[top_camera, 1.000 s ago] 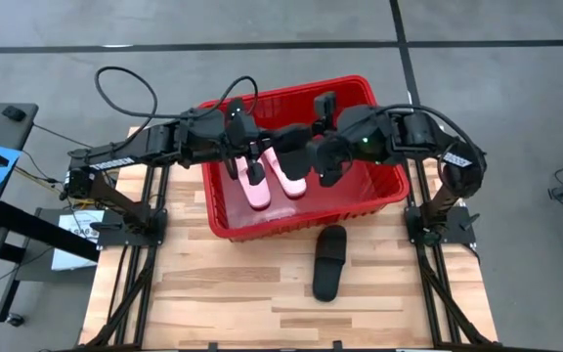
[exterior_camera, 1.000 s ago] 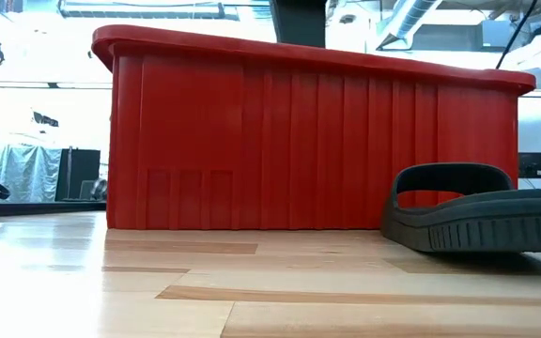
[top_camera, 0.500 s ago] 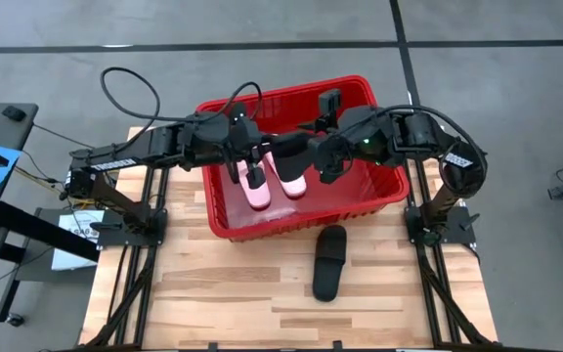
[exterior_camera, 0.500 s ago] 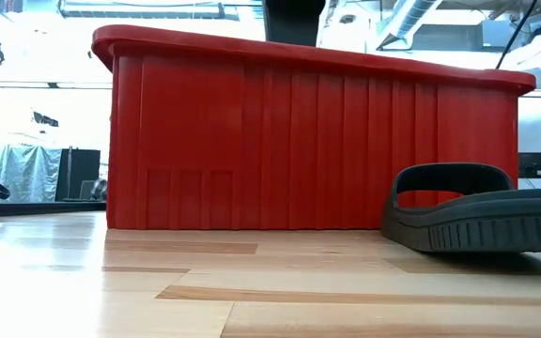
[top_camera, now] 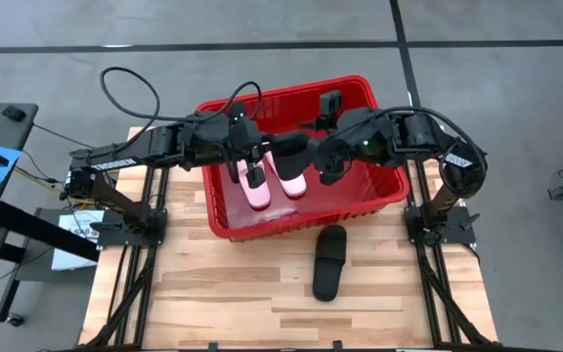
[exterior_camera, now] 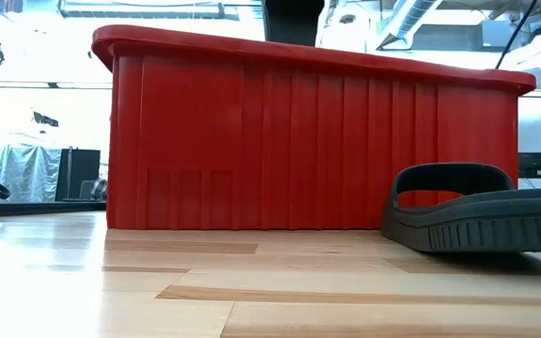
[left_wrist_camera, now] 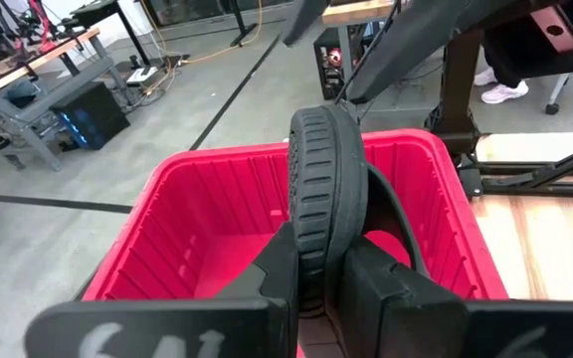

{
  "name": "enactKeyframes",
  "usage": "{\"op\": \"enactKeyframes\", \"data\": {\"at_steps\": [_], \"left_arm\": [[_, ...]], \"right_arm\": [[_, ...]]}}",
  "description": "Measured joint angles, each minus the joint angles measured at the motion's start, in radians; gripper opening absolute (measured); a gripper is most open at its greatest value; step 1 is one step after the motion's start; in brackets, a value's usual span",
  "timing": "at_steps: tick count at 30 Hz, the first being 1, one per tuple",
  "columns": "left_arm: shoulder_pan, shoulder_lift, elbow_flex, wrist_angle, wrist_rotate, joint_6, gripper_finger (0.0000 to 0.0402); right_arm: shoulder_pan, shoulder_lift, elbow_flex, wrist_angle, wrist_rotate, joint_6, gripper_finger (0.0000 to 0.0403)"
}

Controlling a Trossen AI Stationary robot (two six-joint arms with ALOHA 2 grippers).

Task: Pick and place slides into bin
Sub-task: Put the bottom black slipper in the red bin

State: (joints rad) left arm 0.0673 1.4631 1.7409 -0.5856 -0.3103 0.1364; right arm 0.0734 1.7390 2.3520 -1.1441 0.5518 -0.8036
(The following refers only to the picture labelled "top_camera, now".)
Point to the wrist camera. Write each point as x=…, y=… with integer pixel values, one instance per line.
x=331, y=105
x=237, y=111

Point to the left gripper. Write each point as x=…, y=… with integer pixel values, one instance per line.
x=245, y=139

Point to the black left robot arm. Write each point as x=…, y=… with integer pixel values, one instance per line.
x=115, y=163

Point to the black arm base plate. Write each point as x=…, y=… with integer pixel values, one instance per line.
x=464, y=232
x=110, y=238

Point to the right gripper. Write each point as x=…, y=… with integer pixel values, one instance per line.
x=340, y=156

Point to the black computer mouse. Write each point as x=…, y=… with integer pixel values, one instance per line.
x=13, y=113

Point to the black desk caster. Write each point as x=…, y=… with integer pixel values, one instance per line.
x=15, y=320

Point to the black foam slide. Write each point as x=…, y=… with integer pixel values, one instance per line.
x=291, y=156
x=329, y=264

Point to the white printed paper box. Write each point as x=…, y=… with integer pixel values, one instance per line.
x=66, y=254

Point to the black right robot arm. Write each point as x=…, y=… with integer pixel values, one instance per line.
x=418, y=134

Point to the pink foam slide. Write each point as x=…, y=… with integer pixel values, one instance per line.
x=259, y=200
x=295, y=188

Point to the red plastic bin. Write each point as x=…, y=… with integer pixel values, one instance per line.
x=359, y=190

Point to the black edge bracket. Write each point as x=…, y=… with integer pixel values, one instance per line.
x=337, y=346
x=212, y=346

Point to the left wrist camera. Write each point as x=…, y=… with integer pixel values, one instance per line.
x=237, y=111

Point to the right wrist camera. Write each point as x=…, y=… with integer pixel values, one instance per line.
x=331, y=105

